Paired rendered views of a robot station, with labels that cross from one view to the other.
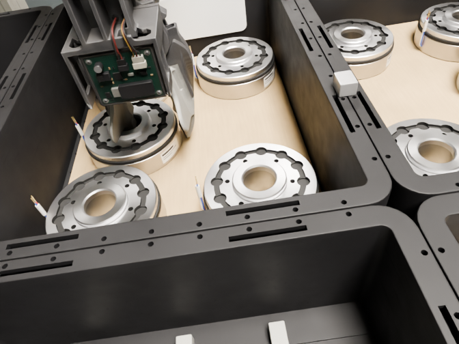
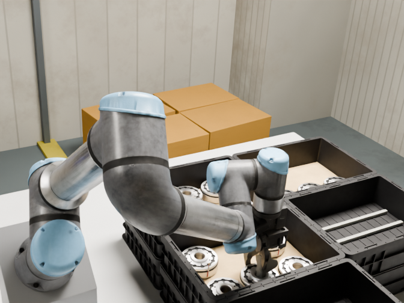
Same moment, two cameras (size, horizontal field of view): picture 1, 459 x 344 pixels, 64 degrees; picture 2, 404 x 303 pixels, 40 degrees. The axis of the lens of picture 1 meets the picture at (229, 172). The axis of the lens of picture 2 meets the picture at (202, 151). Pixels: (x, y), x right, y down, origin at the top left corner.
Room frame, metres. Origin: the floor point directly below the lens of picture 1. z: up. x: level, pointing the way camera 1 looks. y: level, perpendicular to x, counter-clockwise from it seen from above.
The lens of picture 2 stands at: (1.06, 0.97, 1.80)
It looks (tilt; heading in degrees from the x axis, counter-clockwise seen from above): 28 degrees down; 239
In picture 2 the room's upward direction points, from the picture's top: 4 degrees clockwise
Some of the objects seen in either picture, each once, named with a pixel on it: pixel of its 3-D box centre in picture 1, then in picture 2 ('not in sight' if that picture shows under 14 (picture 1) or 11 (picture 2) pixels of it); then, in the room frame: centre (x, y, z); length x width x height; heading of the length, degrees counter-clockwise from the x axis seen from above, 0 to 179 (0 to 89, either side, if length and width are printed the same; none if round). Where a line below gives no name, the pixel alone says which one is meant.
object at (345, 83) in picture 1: (345, 83); not in sight; (0.23, -0.10, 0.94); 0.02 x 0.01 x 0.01; 178
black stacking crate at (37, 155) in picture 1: (175, 114); (249, 261); (0.33, 0.05, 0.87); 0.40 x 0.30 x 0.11; 178
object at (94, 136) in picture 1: (130, 127); (260, 276); (0.33, 0.10, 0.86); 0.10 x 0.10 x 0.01
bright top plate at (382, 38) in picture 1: (352, 38); not in sight; (0.43, -0.19, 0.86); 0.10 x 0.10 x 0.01
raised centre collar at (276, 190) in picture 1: (259, 179); not in sight; (0.21, -0.02, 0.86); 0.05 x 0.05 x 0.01
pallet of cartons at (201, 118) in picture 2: not in sight; (176, 140); (-0.46, -1.85, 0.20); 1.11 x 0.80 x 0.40; 0
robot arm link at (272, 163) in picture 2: not in sight; (270, 172); (0.31, 0.07, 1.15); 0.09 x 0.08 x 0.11; 162
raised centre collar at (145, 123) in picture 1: (128, 123); (260, 274); (0.33, 0.10, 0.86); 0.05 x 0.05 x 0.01
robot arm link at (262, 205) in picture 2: not in sight; (267, 199); (0.31, 0.07, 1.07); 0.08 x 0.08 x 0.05
